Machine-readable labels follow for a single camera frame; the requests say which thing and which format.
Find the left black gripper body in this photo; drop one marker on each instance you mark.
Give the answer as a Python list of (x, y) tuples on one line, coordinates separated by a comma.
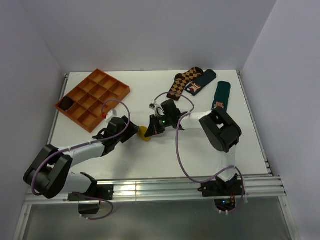
[(127, 133)]

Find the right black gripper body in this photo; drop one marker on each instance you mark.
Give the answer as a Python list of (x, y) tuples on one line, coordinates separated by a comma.
[(160, 123)]

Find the yellow sock with character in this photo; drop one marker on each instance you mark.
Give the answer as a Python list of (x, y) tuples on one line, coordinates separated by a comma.
[(141, 133)]

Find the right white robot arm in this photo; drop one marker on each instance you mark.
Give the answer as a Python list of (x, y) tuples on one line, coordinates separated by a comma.
[(222, 132)]

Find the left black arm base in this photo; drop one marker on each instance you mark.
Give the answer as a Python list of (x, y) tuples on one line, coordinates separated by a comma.
[(90, 202)]

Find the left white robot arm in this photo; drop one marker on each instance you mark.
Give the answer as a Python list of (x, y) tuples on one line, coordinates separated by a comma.
[(49, 174)]

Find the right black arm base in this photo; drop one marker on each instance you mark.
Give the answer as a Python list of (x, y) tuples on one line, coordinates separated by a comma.
[(229, 190)]

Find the navy sock with pattern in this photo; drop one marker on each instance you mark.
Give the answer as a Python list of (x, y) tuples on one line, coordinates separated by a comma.
[(201, 82)]

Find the brown argyle sock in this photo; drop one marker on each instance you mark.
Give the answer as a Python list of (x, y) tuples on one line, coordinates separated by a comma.
[(181, 80)]

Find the orange compartment tray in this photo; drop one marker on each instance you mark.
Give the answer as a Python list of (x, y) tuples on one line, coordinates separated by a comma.
[(94, 95)]

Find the dark green santa sock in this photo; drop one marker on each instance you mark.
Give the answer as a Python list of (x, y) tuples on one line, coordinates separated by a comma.
[(222, 95)]

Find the rolled dark sock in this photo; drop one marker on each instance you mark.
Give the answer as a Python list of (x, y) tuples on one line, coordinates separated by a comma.
[(66, 103)]

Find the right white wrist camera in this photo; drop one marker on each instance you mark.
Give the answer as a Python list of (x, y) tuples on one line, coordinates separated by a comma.
[(158, 110)]

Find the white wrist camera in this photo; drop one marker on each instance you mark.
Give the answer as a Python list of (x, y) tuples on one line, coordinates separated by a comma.
[(158, 110), (108, 116)]

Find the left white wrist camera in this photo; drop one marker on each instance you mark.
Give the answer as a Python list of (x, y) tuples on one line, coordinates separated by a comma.
[(108, 116)]

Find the aluminium frame rail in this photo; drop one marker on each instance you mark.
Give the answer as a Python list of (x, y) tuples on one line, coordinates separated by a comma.
[(176, 189)]

